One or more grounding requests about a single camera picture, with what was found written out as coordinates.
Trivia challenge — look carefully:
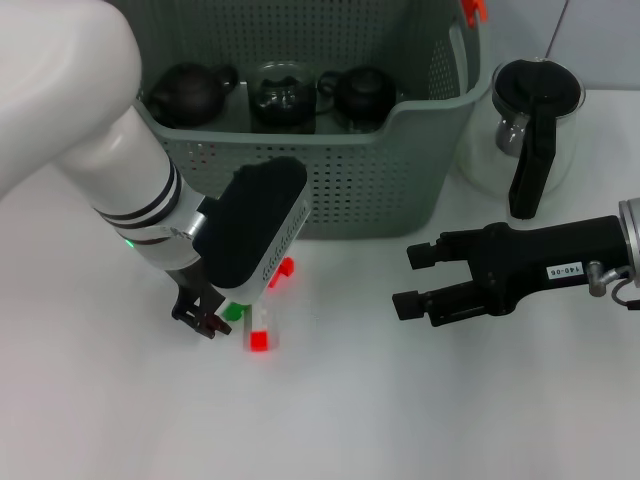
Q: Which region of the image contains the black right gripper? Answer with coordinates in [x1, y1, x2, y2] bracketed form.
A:
[392, 214, 630, 329]

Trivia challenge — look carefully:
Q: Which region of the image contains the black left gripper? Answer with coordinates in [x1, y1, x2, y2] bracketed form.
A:
[169, 259, 234, 342]

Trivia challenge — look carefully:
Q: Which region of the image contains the glass teacup with black sleeve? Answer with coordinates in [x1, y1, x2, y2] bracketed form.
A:
[251, 99, 320, 135]
[248, 60, 320, 109]
[317, 64, 407, 135]

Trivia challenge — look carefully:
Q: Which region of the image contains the grey-green perforated storage bin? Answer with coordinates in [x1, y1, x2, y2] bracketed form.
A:
[134, 0, 494, 239]

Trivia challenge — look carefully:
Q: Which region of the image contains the orange bin latch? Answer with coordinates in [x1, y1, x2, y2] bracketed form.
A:
[460, 0, 489, 25]

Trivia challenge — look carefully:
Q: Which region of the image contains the black clay teapot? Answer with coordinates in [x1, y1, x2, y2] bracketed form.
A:
[148, 60, 240, 127]

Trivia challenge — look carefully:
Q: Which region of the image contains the glass teapot with black handle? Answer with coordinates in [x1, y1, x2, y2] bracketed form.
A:
[457, 57, 587, 221]

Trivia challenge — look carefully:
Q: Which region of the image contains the silver right gripper cable plug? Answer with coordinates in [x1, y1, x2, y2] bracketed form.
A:
[587, 259, 640, 311]

